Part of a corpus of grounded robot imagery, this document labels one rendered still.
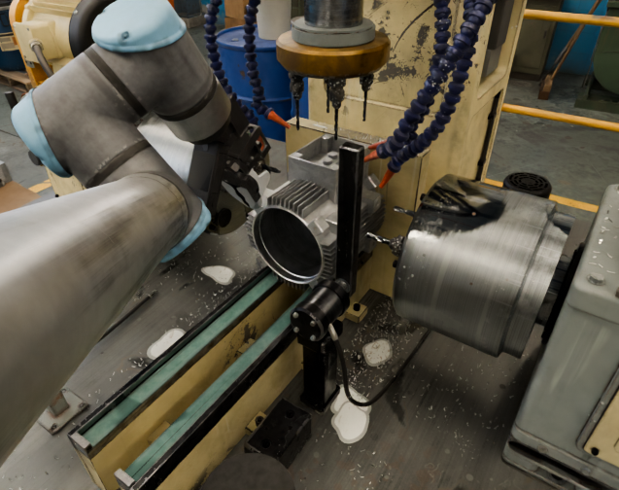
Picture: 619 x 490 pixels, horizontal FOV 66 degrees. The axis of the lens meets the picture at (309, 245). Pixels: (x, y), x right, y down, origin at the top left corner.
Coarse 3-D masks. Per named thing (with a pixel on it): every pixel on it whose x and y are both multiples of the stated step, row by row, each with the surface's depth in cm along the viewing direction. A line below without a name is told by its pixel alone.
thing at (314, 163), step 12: (312, 144) 88; (324, 144) 90; (336, 144) 91; (360, 144) 87; (300, 156) 83; (312, 156) 90; (324, 156) 90; (336, 156) 86; (300, 168) 83; (312, 168) 82; (324, 168) 80; (336, 168) 79; (300, 180) 85; (312, 180) 83; (324, 180) 81; (336, 180) 80; (336, 192) 82
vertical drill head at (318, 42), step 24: (312, 0) 68; (336, 0) 67; (360, 0) 69; (312, 24) 70; (336, 24) 69; (360, 24) 71; (288, 48) 70; (312, 48) 69; (336, 48) 69; (360, 48) 69; (384, 48) 70; (312, 72) 69; (336, 72) 68; (360, 72) 69; (336, 96) 72; (336, 120) 75
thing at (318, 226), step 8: (368, 176) 88; (368, 184) 89; (376, 184) 88; (264, 200) 83; (320, 216) 77; (312, 224) 77; (320, 224) 77; (320, 232) 77; (264, 264) 90; (320, 280) 84; (312, 288) 85
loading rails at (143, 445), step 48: (240, 288) 88; (288, 288) 95; (192, 336) 79; (240, 336) 86; (288, 336) 79; (144, 384) 72; (192, 384) 78; (240, 384) 71; (96, 432) 66; (144, 432) 72; (192, 432) 64; (240, 432) 76; (96, 480) 69; (144, 480) 59; (192, 480) 68
